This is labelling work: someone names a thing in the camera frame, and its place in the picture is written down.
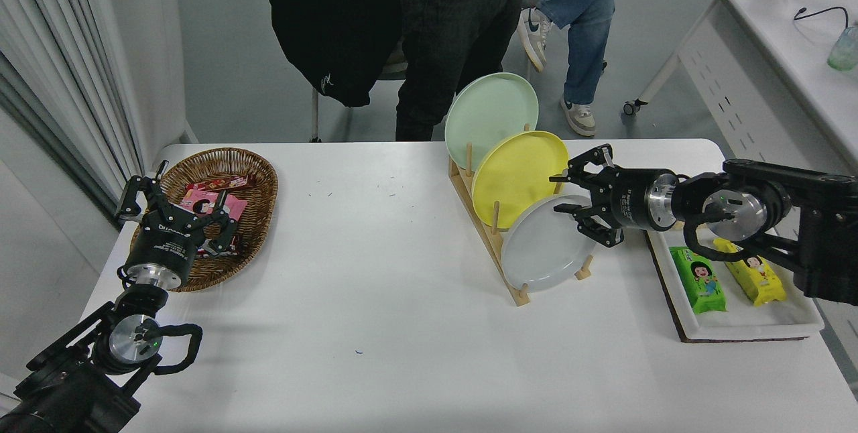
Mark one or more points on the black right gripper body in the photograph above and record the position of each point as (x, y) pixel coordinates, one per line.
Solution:
(627, 198)

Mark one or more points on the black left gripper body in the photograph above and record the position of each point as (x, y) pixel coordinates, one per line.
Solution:
(164, 249)

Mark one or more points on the grey plate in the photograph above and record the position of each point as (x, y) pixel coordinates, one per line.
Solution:
(543, 252)

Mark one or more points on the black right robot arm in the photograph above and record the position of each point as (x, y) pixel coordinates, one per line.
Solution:
(818, 232)

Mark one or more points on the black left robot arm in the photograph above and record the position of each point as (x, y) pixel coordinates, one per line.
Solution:
(67, 393)

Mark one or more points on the yellow plate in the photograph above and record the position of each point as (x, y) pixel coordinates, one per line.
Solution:
(519, 171)

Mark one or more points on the wooden plate rack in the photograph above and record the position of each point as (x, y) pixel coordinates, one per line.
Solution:
(513, 289)

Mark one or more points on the pale green plate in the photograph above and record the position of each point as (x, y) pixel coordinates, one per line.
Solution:
(489, 114)

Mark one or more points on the pink snack packet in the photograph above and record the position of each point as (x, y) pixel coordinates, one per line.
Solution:
(234, 208)

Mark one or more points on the dark red snack bar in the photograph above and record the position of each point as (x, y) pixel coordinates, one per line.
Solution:
(239, 243)

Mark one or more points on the brown wicker basket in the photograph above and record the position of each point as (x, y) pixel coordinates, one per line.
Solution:
(255, 218)

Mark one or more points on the green snack packet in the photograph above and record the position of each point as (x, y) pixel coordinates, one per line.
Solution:
(700, 279)

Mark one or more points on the grey chair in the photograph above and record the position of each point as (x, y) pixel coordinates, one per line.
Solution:
(315, 118)

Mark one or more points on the seated person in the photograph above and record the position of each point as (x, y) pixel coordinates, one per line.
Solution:
(590, 24)

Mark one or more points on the yellow snack packet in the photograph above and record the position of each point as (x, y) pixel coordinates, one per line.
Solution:
(757, 282)

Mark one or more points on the white tray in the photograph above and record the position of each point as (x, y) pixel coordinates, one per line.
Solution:
(737, 319)

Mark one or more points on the standing person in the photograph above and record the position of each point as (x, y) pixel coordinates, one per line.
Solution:
(449, 31)

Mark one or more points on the white curtain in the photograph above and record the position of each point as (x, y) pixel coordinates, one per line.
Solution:
(47, 31)

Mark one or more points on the black jacket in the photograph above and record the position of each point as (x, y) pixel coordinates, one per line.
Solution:
(328, 17)

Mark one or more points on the pale green glass jar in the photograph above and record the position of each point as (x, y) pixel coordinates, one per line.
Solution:
(843, 51)

